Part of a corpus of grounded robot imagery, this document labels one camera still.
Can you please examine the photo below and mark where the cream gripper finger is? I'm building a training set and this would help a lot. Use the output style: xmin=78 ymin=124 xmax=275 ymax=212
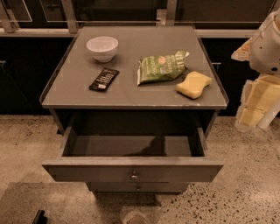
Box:
xmin=257 ymin=100 xmax=280 ymax=129
xmin=234 ymin=107 xmax=263 ymax=132

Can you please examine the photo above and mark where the grey top drawer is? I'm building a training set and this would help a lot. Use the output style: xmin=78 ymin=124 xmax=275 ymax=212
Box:
xmin=42 ymin=128 xmax=223 ymax=183

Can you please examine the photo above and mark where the grey drawer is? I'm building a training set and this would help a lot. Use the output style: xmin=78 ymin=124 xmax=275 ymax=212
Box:
xmin=87 ymin=182 xmax=188 ymax=193
xmin=42 ymin=128 xmax=223 ymax=183

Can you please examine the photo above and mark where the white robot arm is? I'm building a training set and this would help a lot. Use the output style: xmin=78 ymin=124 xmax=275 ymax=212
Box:
xmin=231 ymin=9 xmax=280 ymax=132

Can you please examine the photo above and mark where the grey drawer cabinet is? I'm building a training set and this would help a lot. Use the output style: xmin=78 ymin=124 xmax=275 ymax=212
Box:
xmin=39 ymin=25 xmax=229 ymax=195

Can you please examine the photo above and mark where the grey lower drawer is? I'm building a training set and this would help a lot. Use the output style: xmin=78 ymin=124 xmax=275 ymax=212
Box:
xmin=87 ymin=182 xmax=188 ymax=193

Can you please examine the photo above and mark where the yellow sponge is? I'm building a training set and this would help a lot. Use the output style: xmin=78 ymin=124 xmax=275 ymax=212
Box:
xmin=176 ymin=71 xmax=212 ymax=99

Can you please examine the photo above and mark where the green chip bag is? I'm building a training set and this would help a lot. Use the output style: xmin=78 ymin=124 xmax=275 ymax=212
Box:
xmin=137 ymin=50 xmax=190 ymax=85

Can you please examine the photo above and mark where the black snack bar wrapper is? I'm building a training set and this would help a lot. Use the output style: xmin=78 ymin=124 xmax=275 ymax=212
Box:
xmin=88 ymin=67 xmax=120 ymax=91

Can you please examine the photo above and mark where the white ceramic bowl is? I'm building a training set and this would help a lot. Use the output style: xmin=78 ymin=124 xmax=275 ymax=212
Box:
xmin=86 ymin=36 xmax=119 ymax=62

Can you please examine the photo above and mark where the black object on floor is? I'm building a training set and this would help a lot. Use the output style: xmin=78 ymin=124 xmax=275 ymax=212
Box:
xmin=32 ymin=210 xmax=47 ymax=224

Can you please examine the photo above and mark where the metal railing frame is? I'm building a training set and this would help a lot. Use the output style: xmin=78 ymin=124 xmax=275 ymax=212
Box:
xmin=0 ymin=0 xmax=280 ymax=39

